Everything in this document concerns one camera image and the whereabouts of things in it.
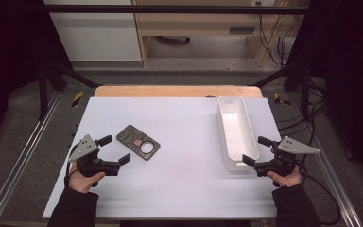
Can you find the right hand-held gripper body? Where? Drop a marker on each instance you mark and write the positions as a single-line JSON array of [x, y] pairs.
[[280, 164]]

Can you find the black frame strut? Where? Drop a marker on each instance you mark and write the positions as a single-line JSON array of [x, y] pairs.
[[43, 91], [305, 91]]

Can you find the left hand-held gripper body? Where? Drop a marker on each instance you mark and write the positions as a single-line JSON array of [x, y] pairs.
[[85, 148]]

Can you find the black curtain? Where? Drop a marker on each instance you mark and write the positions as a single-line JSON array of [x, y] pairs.
[[353, 78], [9, 63]]

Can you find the black horizontal frame bar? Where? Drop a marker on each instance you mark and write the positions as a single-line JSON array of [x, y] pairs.
[[170, 9]]

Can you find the wooden desk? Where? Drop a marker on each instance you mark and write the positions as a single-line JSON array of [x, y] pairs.
[[195, 23]]

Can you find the person's left hand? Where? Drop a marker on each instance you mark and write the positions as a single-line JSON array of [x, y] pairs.
[[82, 183]]

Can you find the white cabinet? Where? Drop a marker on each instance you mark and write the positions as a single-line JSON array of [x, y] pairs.
[[97, 38]]

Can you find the person's right hand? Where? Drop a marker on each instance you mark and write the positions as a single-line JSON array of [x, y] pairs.
[[288, 180]]

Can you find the white plastic bin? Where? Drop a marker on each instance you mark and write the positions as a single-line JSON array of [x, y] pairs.
[[236, 132]]

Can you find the aluminium rail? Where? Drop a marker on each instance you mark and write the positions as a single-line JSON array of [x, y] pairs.
[[340, 192], [22, 151]]

